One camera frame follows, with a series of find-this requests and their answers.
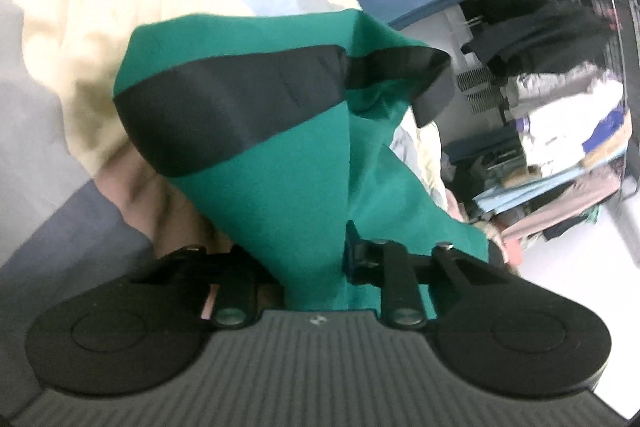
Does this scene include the green hooded sweatshirt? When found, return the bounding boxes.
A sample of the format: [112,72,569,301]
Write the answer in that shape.
[114,10,488,311]

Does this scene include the pastel patchwork bed cover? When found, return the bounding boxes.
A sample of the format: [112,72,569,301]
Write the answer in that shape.
[0,0,482,338]

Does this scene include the black hanging garments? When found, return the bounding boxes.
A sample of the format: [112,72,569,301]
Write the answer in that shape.
[461,0,614,77]

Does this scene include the stack of folded clothes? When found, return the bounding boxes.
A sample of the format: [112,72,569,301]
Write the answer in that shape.
[445,62,632,243]

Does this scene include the metal clothes rack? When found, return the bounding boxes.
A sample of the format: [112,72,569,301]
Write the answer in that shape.
[575,0,639,114]

